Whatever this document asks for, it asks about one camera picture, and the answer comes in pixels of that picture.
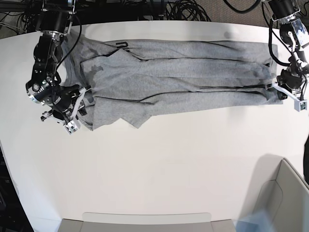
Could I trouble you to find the grey box at right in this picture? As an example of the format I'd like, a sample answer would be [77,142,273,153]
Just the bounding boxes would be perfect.
[261,159,309,232]

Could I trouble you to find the grey box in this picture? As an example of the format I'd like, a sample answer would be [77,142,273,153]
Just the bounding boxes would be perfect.
[261,159,309,232]
[58,212,236,232]

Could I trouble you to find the black robot arm image-left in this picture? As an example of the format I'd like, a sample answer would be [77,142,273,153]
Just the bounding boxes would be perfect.
[26,0,90,126]

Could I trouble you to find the grey box at bottom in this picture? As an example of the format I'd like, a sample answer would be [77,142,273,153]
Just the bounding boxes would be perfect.
[58,212,236,232]

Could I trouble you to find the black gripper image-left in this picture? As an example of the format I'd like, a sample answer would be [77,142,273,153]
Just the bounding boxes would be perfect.
[41,85,95,123]

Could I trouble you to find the blue translucent object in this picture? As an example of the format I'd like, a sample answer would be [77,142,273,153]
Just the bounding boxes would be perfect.
[235,210,276,232]

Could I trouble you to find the grey T-shirt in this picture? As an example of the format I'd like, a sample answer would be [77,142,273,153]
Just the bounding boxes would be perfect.
[62,32,281,130]

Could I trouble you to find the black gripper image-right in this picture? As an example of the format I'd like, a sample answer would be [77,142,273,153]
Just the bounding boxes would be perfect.
[266,70,308,100]

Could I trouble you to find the tangle of black cables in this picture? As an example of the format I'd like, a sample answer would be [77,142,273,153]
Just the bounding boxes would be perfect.
[137,0,212,22]

